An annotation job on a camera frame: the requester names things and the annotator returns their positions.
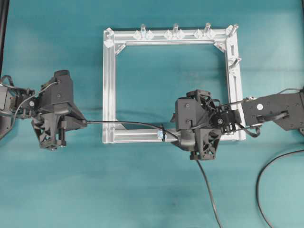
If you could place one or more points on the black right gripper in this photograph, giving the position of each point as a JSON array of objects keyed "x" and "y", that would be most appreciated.
[{"x": 201, "y": 140}]

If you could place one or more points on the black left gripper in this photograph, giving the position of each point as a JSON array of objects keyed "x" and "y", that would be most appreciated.
[{"x": 51, "y": 128}]

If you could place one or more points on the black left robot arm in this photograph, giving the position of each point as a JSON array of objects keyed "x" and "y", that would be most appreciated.
[{"x": 16, "y": 102}]

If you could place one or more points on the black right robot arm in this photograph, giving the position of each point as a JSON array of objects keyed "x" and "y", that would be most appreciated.
[{"x": 284, "y": 109}]

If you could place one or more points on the black zip tie loop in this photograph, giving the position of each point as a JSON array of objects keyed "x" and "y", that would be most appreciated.
[{"x": 163, "y": 133}]

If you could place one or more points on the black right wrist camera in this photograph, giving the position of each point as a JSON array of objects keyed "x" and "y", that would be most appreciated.
[{"x": 187, "y": 113}]

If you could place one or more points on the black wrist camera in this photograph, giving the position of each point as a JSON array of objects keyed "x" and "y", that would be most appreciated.
[
  {"x": 187, "y": 113},
  {"x": 58, "y": 98}
]

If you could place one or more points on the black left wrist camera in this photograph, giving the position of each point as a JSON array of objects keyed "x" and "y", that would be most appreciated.
[{"x": 58, "y": 98}]

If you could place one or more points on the bare metal post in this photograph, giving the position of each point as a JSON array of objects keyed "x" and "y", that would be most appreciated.
[{"x": 175, "y": 30}]

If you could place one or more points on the metal post with blue tape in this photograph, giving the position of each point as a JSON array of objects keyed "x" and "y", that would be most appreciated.
[{"x": 143, "y": 31}]

